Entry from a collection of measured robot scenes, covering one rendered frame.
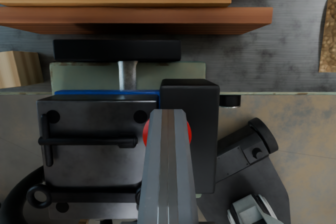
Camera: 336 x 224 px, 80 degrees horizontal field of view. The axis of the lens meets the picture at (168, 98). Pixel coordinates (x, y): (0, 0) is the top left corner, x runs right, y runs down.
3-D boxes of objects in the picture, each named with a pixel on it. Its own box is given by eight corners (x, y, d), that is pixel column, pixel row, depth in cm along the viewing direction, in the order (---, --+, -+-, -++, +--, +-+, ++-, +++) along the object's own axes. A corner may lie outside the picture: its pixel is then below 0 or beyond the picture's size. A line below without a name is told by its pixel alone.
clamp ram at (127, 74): (100, 112, 24) (60, 141, 15) (96, 47, 23) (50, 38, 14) (175, 112, 24) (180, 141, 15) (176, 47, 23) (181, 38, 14)
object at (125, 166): (70, 190, 20) (33, 239, 14) (59, 78, 18) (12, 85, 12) (203, 190, 20) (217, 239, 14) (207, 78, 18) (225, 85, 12)
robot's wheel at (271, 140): (251, 110, 113) (260, 133, 123) (243, 114, 113) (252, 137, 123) (274, 132, 96) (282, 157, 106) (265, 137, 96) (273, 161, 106)
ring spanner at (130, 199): (30, 205, 16) (26, 210, 15) (27, 182, 15) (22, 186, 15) (161, 206, 16) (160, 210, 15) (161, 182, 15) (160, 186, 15)
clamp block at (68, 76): (90, 157, 29) (57, 199, 20) (84, 61, 26) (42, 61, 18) (194, 157, 29) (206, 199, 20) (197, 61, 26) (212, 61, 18)
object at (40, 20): (40, 34, 23) (-11, 23, 16) (39, 22, 23) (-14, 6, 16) (242, 34, 23) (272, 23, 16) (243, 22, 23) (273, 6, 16)
